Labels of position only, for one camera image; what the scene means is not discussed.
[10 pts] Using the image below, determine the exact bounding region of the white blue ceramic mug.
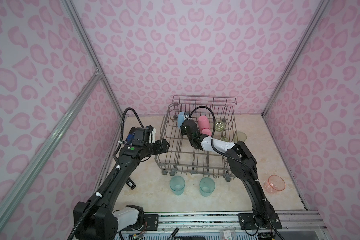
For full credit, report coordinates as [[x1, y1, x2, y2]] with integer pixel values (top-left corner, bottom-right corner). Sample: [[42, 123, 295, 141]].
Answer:
[[177, 112, 186, 129]]

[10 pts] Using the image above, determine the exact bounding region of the pink plastic cup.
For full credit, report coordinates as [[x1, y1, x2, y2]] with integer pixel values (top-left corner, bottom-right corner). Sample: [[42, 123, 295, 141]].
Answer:
[[198, 115, 211, 132]]

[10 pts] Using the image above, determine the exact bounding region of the yellow-green translucent cup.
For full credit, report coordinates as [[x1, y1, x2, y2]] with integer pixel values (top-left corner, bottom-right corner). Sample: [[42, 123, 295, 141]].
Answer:
[[215, 121, 226, 132]]

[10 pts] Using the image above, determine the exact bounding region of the teal translucent cup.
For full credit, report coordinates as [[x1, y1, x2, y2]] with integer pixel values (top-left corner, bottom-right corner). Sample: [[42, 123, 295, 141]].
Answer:
[[170, 176, 186, 196], [199, 177, 216, 197]]

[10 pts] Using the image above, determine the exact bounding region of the magenta plastic cup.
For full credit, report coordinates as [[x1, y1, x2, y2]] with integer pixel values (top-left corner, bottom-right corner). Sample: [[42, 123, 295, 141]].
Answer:
[[201, 128, 212, 136]]

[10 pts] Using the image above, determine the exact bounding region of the bright green translucent cup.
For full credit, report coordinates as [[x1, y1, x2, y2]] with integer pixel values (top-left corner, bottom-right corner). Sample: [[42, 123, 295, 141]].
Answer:
[[220, 137, 230, 142]]

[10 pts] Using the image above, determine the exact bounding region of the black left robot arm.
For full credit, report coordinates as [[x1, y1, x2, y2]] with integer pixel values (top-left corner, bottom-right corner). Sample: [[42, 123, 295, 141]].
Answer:
[[68, 126, 170, 240]]

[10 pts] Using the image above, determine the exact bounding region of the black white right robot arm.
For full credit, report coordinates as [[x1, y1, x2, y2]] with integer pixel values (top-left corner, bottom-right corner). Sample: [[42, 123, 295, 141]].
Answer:
[[180, 119, 282, 230]]

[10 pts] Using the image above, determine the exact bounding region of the blue stapler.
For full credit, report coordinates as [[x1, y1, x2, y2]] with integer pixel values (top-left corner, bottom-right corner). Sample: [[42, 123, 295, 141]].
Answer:
[[124, 127, 136, 145]]

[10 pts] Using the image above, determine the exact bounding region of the black stapler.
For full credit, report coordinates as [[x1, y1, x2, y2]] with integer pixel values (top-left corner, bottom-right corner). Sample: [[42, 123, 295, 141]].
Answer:
[[126, 178, 137, 190]]

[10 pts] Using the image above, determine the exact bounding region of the olive translucent cup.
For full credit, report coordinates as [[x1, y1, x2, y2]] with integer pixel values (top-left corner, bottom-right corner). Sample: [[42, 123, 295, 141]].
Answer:
[[234, 132, 247, 143]]

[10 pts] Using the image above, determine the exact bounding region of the black marker pen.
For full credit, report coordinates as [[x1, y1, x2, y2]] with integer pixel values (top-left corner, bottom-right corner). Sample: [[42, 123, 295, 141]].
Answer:
[[168, 228, 179, 240]]

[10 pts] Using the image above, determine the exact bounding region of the light pink translucent cup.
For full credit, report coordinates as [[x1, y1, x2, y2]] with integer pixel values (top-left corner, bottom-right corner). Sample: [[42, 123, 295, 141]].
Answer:
[[264, 175, 286, 194]]

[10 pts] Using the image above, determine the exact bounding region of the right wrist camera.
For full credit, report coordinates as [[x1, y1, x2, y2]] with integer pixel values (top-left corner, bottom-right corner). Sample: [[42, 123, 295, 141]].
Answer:
[[184, 112, 191, 120]]

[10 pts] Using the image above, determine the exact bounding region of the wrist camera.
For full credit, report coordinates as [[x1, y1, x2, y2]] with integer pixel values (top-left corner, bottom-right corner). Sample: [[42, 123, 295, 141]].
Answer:
[[184, 112, 191, 120], [147, 125, 156, 144]]

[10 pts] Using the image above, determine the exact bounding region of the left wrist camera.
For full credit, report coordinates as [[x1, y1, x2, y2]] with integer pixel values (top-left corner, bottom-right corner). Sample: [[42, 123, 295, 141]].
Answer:
[[147, 125, 156, 144]]

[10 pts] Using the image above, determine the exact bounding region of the grey wire dish rack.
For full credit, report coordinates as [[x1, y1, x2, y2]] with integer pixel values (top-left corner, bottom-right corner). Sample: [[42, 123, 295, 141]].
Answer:
[[155, 95, 238, 182]]

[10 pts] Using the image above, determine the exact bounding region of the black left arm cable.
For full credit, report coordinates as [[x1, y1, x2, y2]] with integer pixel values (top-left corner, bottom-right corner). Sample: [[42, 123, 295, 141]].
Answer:
[[113, 107, 145, 157]]

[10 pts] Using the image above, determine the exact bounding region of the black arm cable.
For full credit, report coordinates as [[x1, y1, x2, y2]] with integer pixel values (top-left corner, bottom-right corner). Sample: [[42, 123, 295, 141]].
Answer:
[[188, 105, 286, 240], [113, 107, 145, 157]]

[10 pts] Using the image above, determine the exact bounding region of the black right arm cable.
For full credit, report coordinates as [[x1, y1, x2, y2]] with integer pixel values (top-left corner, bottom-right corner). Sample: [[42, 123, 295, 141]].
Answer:
[[188, 105, 286, 240]]

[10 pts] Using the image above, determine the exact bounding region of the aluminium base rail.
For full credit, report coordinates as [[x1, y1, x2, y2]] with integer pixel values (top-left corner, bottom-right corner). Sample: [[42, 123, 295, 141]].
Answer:
[[68, 209, 331, 240]]

